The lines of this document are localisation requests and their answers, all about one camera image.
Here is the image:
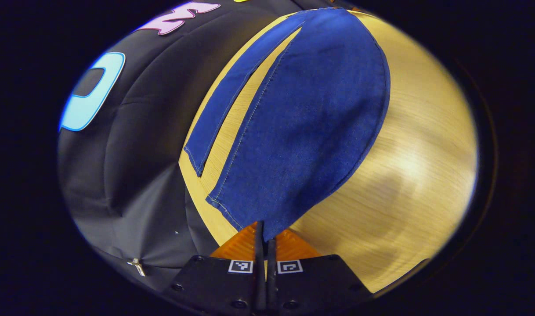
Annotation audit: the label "black backdrop cloth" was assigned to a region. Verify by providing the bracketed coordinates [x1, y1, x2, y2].
[58, 0, 351, 290]

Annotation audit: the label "blue jeans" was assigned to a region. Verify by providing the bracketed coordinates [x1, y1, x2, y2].
[183, 8, 391, 242]

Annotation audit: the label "small silver clip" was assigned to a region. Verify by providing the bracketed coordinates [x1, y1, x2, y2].
[127, 258, 147, 277]

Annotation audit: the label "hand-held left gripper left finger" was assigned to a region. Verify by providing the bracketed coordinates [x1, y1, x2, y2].
[162, 221, 266, 314]

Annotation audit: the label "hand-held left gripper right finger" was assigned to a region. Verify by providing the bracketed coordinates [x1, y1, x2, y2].
[267, 228, 373, 313]

